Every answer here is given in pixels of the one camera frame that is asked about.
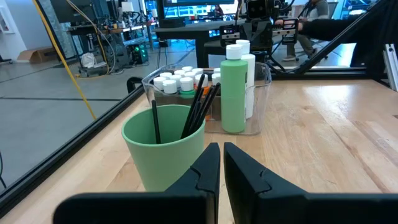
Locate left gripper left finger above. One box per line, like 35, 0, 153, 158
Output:
52, 142, 221, 224

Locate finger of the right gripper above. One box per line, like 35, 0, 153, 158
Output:
257, 19, 275, 52
241, 20, 259, 52

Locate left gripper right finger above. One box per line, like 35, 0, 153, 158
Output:
223, 142, 398, 224

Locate large white paint bottle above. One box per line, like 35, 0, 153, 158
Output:
235, 39, 257, 120

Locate large green paint bottle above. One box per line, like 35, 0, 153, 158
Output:
220, 44, 249, 134

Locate clear plastic bin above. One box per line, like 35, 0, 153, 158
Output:
141, 62, 273, 136

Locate black paintbrush gold ferrule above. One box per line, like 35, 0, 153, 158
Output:
190, 86, 216, 135
194, 82, 222, 131

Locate green paint bottle white cap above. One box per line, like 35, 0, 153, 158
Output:
179, 77, 197, 100

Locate black paintbrush silver ferrule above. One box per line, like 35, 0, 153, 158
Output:
185, 88, 205, 138
180, 73, 206, 140

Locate person's hand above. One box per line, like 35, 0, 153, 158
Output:
274, 17, 304, 32

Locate person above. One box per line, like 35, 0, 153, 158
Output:
281, 0, 331, 62

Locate light green plastic cup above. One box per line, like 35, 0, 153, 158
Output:
121, 104, 207, 192

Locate computer monitor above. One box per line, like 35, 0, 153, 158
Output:
162, 0, 238, 20

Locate workstation monitor shelf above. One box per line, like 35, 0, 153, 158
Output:
154, 19, 248, 68

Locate silver aluminium bar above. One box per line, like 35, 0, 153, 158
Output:
382, 43, 398, 93

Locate computer tower green lights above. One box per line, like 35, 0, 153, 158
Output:
128, 42, 150, 65

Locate cluttered equipment bench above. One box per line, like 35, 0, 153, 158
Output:
49, 0, 158, 78

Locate white plastic bag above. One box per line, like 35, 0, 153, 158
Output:
80, 52, 98, 70

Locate cardboard box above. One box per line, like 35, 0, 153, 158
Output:
16, 46, 59, 65

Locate yellow floor cable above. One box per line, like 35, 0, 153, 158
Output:
32, 0, 98, 121

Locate white wall panel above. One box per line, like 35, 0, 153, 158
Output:
0, 5, 16, 35

